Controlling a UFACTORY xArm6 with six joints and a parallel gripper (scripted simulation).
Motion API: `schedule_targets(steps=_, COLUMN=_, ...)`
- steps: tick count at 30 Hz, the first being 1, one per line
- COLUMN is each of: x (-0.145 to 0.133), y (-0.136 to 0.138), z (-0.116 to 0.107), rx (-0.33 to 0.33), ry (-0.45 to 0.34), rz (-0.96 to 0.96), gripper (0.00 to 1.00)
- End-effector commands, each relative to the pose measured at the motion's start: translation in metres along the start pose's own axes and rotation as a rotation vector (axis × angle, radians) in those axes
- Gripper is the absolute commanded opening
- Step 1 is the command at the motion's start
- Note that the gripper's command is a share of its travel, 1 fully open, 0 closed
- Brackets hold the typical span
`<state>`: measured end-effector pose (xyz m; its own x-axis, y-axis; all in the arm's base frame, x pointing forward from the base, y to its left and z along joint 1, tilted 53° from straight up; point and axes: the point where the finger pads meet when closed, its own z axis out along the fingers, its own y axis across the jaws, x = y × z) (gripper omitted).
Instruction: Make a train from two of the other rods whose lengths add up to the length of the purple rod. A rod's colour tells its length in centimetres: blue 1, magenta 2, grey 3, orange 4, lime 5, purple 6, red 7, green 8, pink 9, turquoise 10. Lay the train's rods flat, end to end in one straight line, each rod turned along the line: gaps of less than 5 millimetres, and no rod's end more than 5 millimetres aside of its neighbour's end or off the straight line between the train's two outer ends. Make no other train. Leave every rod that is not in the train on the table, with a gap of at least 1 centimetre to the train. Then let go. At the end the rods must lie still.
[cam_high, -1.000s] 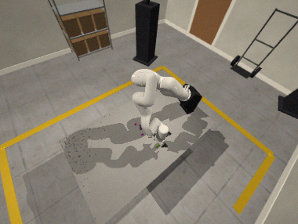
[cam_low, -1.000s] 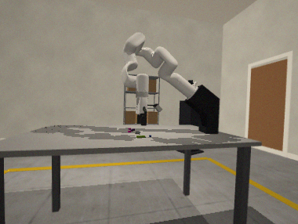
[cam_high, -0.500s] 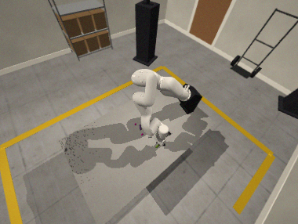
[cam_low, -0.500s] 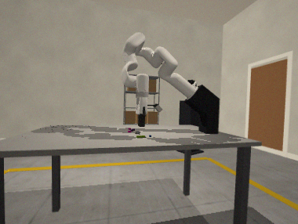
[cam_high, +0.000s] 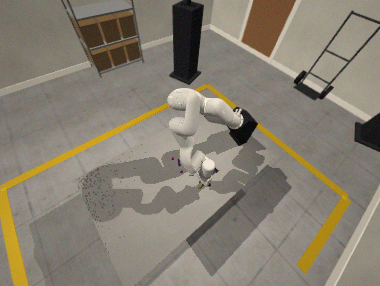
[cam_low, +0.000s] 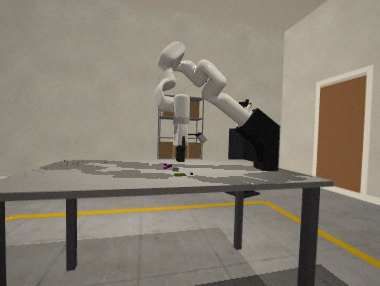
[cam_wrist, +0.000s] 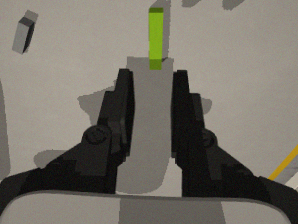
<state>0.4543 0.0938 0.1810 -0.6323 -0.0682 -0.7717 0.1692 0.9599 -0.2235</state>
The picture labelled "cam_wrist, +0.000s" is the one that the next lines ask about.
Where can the grey rod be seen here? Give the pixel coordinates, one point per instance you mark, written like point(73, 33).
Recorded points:
point(22, 35)

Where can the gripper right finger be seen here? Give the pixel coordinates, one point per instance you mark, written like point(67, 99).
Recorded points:
point(212, 172)

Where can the lime green rod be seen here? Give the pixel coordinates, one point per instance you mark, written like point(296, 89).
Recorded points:
point(155, 37)

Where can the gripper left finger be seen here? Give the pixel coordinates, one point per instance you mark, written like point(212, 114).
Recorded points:
point(95, 159)

